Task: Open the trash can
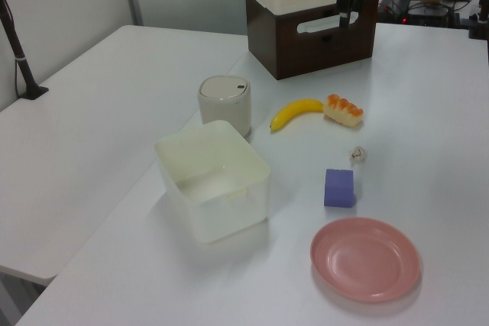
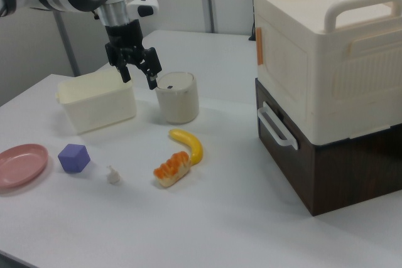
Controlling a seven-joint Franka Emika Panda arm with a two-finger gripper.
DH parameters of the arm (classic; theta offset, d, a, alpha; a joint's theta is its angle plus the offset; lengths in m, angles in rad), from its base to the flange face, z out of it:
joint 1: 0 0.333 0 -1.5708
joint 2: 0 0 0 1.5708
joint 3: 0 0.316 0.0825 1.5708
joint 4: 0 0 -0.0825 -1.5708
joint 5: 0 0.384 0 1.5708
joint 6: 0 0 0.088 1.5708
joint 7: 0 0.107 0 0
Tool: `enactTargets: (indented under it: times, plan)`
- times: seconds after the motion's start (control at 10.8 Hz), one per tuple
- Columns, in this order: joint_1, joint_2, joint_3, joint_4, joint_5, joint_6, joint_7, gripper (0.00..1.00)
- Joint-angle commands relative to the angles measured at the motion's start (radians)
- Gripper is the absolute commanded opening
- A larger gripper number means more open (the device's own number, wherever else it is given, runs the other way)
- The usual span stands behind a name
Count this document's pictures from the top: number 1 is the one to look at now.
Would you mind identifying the beige lidded desktop trash can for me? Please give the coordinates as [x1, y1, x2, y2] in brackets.
[197, 75, 253, 138]

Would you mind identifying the dark brown wooden crate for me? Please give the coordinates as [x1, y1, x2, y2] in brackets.
[244, 0, 379, 81]

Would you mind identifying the black electronics box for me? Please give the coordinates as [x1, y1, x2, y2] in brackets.
[406, 2, 451, 26]

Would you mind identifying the toy bread with orange topping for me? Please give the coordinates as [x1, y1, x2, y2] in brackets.
[322, 93, 365, 128]

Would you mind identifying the yellow toy banana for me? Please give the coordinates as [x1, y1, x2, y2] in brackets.
[269, 98, 325, 133]

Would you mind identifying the crumpled white paper ball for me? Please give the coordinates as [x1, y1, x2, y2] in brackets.
[348, 145, 368, 163]

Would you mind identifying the purple foam block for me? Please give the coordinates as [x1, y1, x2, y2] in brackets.
[323, 168, 356, 209]

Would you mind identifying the white plastic storage bin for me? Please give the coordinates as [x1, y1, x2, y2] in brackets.
[154, 119, 272, 245]

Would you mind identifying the pink plastic plate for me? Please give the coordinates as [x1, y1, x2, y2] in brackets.
[309, 217, 421, 303]

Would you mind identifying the black clamp mount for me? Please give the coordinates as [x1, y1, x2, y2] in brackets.
[461, 0, 489, 40]

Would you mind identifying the black camera stand pole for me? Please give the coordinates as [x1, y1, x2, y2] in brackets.
[0, 0, 50, 101]

